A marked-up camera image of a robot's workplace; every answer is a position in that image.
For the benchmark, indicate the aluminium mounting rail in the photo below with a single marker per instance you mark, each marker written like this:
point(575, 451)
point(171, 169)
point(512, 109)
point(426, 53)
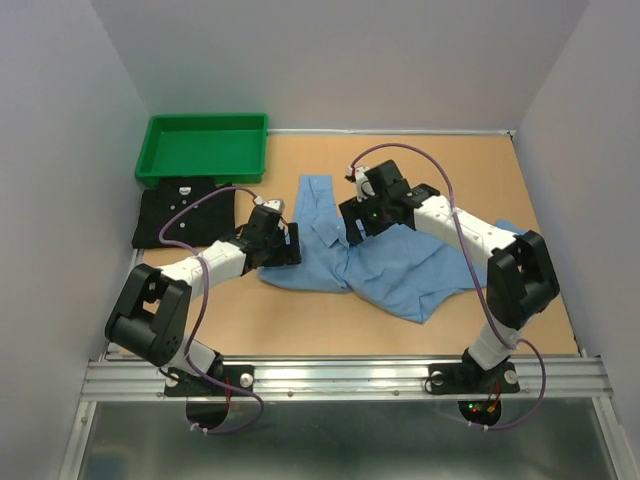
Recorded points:
point(281, 379)

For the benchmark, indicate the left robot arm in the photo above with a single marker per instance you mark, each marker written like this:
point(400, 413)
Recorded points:
point(150, 314)

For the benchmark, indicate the light blue long sleeve shirt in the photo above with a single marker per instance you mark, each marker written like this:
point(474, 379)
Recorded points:
point(406, 273)

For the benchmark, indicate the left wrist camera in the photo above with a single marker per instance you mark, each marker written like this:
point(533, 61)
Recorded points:
point(276, 204)

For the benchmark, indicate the folded black shirt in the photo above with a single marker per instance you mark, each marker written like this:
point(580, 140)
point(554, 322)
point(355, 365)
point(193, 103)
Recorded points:
point(208, 212)

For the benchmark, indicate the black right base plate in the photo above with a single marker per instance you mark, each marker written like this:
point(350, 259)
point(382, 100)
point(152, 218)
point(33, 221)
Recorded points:
point(457, 378)

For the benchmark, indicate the green plastic tray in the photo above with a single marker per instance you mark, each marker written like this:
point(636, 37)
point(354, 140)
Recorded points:
point(229, 147)

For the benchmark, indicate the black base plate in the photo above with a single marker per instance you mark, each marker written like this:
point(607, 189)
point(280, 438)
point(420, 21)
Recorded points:
point(457, 378)
point(210, 382)

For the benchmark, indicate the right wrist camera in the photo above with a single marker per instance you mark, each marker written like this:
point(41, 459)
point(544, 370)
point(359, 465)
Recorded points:
point(357, 176)

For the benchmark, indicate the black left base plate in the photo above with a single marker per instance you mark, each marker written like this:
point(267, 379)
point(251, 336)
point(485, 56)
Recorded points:
point(210, 382)

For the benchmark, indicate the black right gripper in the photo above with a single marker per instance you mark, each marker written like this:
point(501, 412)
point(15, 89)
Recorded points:
point(352, 210)

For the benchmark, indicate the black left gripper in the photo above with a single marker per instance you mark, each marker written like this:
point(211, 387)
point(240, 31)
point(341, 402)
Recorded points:
point(286, 256)

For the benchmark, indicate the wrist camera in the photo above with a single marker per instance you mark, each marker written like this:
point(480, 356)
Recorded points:
point(357, 176)
point(276, 204)

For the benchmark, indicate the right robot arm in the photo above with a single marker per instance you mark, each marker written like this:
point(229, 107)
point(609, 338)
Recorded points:
point(520, 278)

